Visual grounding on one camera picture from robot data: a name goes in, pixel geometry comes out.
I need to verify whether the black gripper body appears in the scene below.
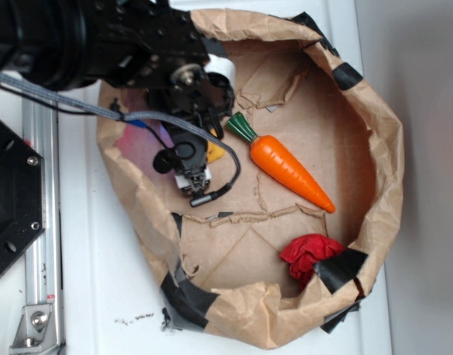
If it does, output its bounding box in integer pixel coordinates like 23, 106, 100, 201
90, 1, 235, 126

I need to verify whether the yellow rubber duck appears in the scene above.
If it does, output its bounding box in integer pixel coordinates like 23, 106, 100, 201
206, 141, 225, 163

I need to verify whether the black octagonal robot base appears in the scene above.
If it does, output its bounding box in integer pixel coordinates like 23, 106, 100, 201
0, 120, 44, 279

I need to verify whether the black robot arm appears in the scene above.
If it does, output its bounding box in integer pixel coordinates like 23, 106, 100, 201
0, 1, 234, 125

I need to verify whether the orange plastic toy carrot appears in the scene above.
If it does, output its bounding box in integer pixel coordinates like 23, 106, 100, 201
226, 112, 336, 213

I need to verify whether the brown paper bag tray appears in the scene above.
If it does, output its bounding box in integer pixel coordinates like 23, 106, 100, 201
97, 10, 404, 349

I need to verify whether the crumpled red paper ball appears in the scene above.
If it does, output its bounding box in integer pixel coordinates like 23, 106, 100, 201
279, 233, 345, 291

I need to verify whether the black camera with mount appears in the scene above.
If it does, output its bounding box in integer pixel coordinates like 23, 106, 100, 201
153, 123, 211, 198

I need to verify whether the grey braided cable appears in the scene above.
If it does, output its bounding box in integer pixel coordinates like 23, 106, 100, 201
0, 67, 243, 208

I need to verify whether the aluminium extrusion rail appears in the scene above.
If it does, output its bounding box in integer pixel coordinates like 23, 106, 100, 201
9, 98, 66, 354

